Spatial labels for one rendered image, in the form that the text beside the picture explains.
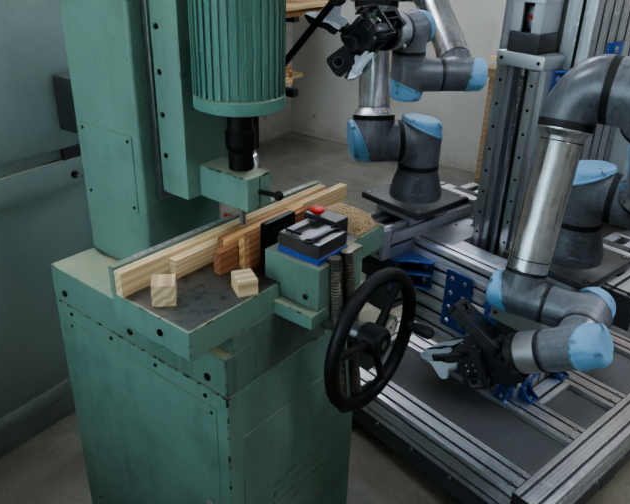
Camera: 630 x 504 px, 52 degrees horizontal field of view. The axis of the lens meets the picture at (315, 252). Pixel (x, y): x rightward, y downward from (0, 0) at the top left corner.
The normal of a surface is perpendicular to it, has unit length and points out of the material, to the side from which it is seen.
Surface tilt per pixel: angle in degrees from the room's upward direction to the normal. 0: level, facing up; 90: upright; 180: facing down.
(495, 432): 0
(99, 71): 90
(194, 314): 0
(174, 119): 90
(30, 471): 0
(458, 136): 90
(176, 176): 90
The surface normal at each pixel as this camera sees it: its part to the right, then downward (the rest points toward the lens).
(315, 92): -0.57, 0.35
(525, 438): 0.03, -0.89
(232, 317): 0.78, 0.30
